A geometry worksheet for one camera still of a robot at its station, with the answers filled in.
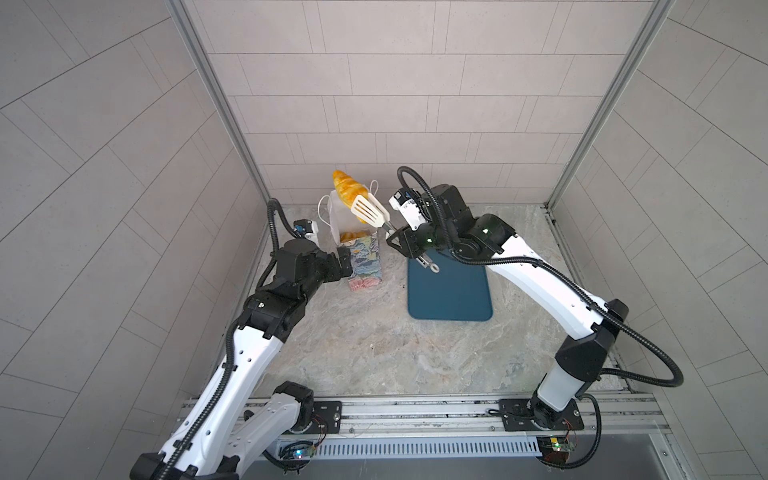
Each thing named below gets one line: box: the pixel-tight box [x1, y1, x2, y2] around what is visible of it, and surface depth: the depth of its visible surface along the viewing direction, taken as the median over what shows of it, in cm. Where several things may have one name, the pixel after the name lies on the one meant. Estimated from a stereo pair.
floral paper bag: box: [317, 189, 383, 291], surface depth 82 cm
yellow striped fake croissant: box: [332, 170, 368, 207], surface depth 69 cm
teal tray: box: [407, 249, 493, 321], surface depth 91 cm
